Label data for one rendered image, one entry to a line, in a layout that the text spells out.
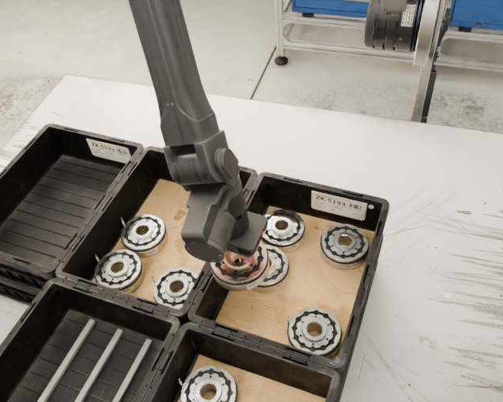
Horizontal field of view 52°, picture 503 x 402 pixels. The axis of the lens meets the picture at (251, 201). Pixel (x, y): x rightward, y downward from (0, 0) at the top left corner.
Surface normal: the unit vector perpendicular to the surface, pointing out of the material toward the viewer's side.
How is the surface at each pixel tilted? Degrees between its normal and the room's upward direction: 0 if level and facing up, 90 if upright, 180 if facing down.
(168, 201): 0
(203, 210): 22
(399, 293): 0
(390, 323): 0
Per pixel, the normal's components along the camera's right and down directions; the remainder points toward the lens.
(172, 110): -0.43, 0.40
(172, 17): 0.85, -0.02
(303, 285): -0.07, -0.65
